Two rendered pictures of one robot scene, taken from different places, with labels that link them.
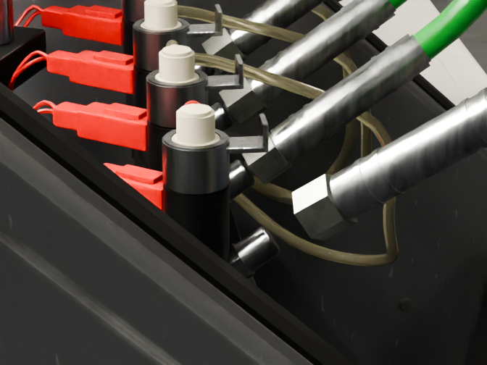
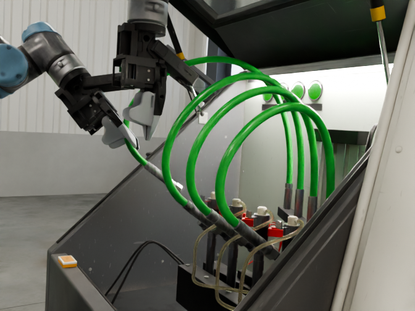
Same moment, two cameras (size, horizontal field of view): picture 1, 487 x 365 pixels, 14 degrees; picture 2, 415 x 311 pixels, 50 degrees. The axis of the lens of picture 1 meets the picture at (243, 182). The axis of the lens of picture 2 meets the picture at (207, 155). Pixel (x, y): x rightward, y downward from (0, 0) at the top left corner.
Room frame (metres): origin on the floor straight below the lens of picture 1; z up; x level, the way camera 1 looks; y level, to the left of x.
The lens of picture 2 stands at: (1.59, -0.36, 1.28)
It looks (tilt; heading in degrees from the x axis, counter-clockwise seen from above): 4 degrees down; 156
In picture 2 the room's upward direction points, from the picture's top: 4 degrees clockwise
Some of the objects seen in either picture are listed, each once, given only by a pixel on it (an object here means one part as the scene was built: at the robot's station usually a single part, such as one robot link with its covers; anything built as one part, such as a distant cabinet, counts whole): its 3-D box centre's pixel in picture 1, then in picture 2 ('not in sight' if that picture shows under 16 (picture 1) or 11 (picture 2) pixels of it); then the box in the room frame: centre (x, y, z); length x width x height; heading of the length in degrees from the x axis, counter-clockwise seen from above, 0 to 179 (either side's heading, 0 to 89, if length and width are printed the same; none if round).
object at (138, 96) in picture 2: not in sight; (137, 115); (0.75, -0.15, 1.29); 0.06 x 0.03 x 0.09; 97
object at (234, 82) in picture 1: (206, 74); not in sight; (0.84, 0.02, 1.13); 0.03 x 0.02 x 0.01; 97
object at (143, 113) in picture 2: not in sight; (143, 115); (0.78, -0.14, 1.29); 0.06 x 0.03 x 0.09; 97
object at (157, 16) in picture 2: not in sight; (147, 15); (0.77, -0.14, 1.48); 0.08 x 0.08 x 0.05
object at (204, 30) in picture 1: (188, 22); (255, 213); (0.92, 0.03, 1.13); 0.03 x 0.02 x 0.01; 97
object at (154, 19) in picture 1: (161, 26); (262, 215); (0.92, 0.04, 1.13); 0.02 x 0.02 x 0.03
